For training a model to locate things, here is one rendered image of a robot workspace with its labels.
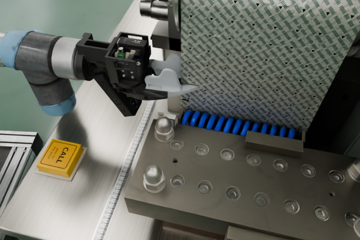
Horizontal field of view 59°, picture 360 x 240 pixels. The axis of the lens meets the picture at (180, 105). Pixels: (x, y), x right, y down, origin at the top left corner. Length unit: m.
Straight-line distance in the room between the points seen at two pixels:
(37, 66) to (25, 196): 0.27
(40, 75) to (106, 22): 2.08
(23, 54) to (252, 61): 0.39
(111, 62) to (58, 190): 0.30
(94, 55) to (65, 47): 0.06
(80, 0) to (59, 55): 2.46
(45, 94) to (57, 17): 2.21
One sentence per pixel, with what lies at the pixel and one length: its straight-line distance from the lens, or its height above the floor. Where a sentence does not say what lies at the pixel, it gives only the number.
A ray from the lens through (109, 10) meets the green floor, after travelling 2.83.
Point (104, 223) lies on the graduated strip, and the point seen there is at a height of 0.90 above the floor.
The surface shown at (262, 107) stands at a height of 1.07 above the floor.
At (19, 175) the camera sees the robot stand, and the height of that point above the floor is 0.22.
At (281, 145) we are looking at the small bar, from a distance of 0.56.
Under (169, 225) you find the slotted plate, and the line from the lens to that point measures 0.61.
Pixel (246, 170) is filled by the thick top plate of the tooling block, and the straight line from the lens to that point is 0.54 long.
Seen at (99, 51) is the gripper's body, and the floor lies 1.15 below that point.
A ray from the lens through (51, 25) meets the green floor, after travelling 2.79.
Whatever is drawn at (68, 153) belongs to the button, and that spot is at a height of 0.92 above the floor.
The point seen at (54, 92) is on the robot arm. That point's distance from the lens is 0.67.
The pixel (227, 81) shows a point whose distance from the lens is 0.53.
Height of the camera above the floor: 1.49
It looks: 49 degrees down
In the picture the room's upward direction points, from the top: straight up
